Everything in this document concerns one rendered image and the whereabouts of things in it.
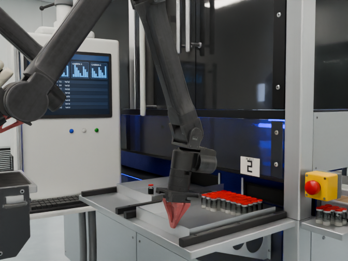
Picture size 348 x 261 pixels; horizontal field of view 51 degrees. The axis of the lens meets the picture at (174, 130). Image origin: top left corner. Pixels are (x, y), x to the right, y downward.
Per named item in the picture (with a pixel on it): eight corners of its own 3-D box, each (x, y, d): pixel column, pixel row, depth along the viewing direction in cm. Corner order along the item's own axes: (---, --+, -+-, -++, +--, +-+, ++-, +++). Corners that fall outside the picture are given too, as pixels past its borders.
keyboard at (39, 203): (114, 194, 175) (114, 189, 174) (125, 201, 162) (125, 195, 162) (24, 205, 155) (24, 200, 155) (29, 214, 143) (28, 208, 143)
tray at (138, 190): (184, 181, 167) (183, 174, 167) (223, 192, 146) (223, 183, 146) (116, 192, 147) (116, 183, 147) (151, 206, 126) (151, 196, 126)
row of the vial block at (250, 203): (214, 204, 127) (214, 191, 127) (254, 216, 113) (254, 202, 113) (209, 205, 126) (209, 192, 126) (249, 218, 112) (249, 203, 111)
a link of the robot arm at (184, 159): (169, 145, 98) (181, 147, 94) (189, 148, 102) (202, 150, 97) (165, 171, 98) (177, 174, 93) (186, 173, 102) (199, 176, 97)
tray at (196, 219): (216, 200, 133) (216, 190, 133) (275, 217, 113) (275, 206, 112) (136, 217, 113) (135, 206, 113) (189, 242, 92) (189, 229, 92)
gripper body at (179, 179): (199, 200, 97) (203, 172, 98) (169, 199, 91) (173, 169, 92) (184, 195, 103) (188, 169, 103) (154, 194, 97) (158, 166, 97)
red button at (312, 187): (310, 192, 105) (310, 178, 105) (323, 194, 102) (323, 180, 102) (302, 193, 103) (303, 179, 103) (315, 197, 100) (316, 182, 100)
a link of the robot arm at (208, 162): (173, 123, 100) (191, 127, 93) (205, 129, 107) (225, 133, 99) (165, 166, 100) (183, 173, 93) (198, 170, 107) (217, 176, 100)
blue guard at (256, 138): (64, 137, 270) (64, 112, 269) (284, 178, 113) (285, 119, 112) (64, 137, 270) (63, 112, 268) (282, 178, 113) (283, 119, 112)
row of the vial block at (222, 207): (209, 205, 126) (209, 192, 126) (249, 218, 112) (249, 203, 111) (204, 206, 125) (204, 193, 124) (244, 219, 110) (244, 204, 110)
